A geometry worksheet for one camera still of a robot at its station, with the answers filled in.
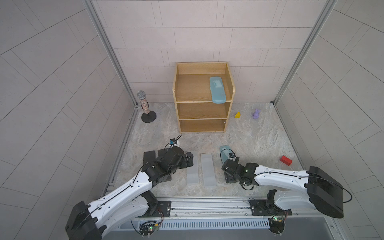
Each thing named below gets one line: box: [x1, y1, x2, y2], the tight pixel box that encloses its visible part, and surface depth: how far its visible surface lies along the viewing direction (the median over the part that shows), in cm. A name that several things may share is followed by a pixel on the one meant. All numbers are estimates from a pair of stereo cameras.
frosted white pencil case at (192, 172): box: [186, 150, 199, 184], surface depth 82 cm
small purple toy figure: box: [252, 108, 261, 119], surface depth 108 cm
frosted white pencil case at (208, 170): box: [200, 152, 217, 188], surface depth 84 cm
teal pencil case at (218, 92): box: [210, 76, 226, 104], surface depth 82 cm
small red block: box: [279, 155, 293, 166], surface depth 88 cm
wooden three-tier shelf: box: [172, 62, 236, 133], surface depth 89 cm
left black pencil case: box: [143, 150, 156, 166], surface depth 90 cm
